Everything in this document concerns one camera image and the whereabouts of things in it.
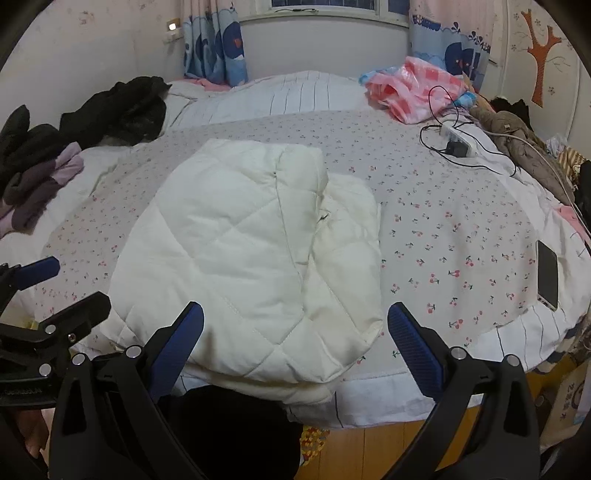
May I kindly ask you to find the cream quilted jacket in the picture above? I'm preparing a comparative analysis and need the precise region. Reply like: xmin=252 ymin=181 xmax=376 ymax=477
xmin=98 ymin=139 xmax=383 ymax=405

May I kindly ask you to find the black clothes pile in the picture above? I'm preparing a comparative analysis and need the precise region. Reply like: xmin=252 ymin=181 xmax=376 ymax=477
xmin=1 ymin=76 xmax=171 ymax=190

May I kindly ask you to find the purple garment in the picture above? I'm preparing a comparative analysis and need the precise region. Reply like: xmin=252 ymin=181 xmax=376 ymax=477
xmin=1 ymin=142 xmax=84 ymax=237

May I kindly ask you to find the floral cherry bedsheet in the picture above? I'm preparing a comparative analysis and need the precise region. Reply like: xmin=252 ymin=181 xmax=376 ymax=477
xmin=35 ymin=111 xmax=541 ymax=368

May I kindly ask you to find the smartphone on bed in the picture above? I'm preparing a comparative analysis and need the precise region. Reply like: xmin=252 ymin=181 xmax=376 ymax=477
xmin=536 ymin=240 xmax=559 ymax=311

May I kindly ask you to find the yellow patterned slipper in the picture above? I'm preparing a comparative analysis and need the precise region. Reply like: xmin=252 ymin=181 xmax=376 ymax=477
xmin=300 ymin=425 xmax=331 ymax=466

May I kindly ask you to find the black charger adapter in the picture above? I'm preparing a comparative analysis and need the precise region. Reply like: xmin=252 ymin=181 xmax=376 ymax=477
xmin=444 ymin=140 xmax=470 ymax=158

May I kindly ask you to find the brown coat on bed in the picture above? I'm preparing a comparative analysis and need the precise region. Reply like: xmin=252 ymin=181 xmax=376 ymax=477
xmin=469 ymin=106 xmax=575 ymax=205

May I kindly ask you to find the left blue whale curtain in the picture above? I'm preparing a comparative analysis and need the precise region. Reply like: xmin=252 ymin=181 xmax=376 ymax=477
xmin=182 ymin=0 xmax=249 ymax=87

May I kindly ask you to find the blue whale curtain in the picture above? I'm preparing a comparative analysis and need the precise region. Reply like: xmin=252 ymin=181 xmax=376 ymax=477
xmin=182 ymin=0 xmax=249 ymax=87
xmin=409 ymin=0 xmax=495 ymax=90

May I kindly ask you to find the white power strip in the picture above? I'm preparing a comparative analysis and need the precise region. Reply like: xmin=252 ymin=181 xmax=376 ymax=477
xmin=440 ymin=122 xmax=478 ymax=157

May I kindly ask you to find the pink checkered plastic bag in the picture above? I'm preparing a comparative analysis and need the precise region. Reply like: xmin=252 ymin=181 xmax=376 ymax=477
xmin=359 ymin=56 xmax=477 ymax=125

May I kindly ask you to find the right blue whale curtain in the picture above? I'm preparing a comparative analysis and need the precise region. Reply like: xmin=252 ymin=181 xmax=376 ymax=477
xmin=409 ymin=0 xmax=495 ymax=90

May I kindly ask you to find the window with metal bars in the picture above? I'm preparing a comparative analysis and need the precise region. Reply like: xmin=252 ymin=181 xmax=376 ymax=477
xmin=270 ymin=0 xmax=410 ymax=16

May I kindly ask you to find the wall socket with light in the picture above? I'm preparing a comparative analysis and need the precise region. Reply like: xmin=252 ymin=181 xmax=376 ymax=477
xmin=162 ymin=18 xmax=183 ymax=44

